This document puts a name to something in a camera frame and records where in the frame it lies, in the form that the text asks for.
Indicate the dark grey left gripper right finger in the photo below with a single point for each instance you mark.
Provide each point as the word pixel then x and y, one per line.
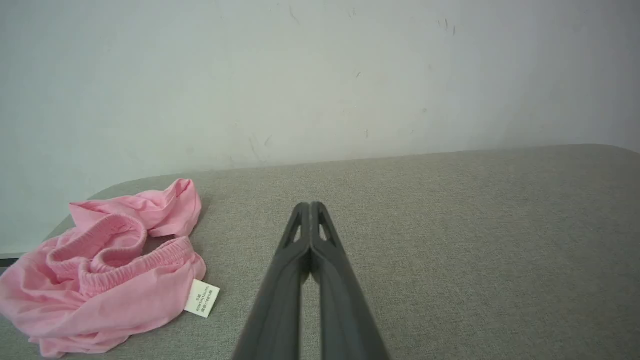
pixel 345 310

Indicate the grey fabric sofa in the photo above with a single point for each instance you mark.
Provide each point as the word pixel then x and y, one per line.
pixel 450 225

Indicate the pink cloth garment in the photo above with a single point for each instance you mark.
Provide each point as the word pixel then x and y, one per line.
pixel 125 300

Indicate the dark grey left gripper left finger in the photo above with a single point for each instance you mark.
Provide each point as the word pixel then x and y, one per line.
pixel 277 300

